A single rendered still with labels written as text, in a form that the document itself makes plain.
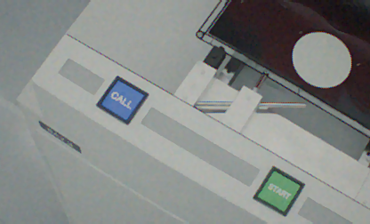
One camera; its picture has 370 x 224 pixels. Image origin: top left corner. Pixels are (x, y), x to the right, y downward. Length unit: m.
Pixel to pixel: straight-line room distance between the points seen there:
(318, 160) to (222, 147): 0.17
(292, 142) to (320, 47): 0.17
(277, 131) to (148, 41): 0.28
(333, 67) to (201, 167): 0.29
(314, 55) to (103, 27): 0.36
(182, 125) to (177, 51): 0.23
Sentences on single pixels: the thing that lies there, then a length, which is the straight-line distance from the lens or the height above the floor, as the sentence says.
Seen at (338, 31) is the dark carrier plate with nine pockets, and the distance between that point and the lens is 1.38.
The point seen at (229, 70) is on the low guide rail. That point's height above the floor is 0.85.
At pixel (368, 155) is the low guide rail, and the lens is 1.35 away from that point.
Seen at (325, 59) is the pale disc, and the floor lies 0.90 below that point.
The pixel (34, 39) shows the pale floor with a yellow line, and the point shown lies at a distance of 2.41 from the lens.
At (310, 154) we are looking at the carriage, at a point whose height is 0.88.
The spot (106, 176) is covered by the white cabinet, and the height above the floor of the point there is 0.72.
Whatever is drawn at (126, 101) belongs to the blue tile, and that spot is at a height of 0.96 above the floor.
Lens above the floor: 2.08
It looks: 66 degrees down
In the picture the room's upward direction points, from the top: 1 degrees clockwise
